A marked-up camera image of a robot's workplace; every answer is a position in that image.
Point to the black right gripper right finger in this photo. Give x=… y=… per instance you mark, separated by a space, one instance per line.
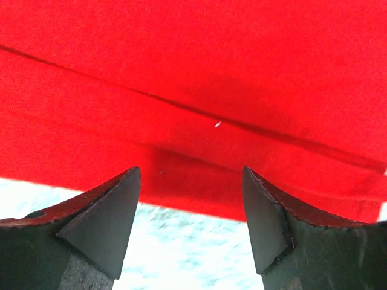
x=298 y=246

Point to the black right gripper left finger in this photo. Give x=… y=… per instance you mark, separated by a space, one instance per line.
x=79 y=243

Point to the red t shirt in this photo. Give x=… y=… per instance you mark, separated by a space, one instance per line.
x=193 y=91

